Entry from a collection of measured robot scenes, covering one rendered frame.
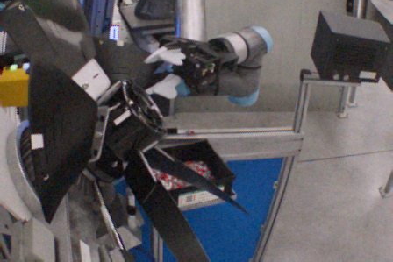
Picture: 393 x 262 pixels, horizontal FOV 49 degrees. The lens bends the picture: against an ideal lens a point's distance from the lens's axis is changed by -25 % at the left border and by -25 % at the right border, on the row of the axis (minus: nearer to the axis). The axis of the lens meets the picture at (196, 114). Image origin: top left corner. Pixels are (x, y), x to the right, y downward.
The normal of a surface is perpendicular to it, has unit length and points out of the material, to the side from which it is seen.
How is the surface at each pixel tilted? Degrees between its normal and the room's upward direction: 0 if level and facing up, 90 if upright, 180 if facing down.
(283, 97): 90
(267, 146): 90
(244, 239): 90
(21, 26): 55
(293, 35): 90
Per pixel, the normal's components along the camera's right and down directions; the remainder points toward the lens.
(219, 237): 0.15, 0.54
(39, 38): 0.60, -0.15
